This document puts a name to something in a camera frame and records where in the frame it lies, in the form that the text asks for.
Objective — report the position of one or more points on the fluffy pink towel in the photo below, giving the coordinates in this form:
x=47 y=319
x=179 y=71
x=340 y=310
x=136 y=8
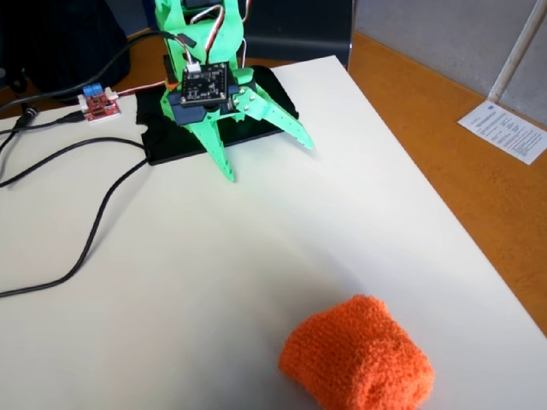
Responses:
x=359 y=354

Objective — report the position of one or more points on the green gripper with servo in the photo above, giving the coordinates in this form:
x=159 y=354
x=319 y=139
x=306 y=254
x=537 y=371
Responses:
x=193 y=112

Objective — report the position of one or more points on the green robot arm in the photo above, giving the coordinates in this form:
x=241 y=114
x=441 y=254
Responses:
x=168 y=17

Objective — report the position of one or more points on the black camera circuit board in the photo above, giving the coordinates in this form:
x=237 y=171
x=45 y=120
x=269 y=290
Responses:
x=204 y=83

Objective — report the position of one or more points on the white table sheet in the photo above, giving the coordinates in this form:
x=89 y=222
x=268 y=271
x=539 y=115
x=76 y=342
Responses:
x=256 y=239

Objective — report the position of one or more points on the white printed paper card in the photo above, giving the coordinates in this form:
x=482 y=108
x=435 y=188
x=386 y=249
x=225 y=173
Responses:
x=504 y=130

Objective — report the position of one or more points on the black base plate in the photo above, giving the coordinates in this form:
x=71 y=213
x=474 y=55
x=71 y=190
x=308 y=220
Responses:
x=171 y=141

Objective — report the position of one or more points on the white pole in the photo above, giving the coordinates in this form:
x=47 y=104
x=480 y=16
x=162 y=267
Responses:
x=515 y=51

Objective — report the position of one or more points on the red controller board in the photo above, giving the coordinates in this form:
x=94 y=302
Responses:
x=99 y=109

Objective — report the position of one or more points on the black bag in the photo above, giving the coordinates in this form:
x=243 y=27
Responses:
x=55 y=38

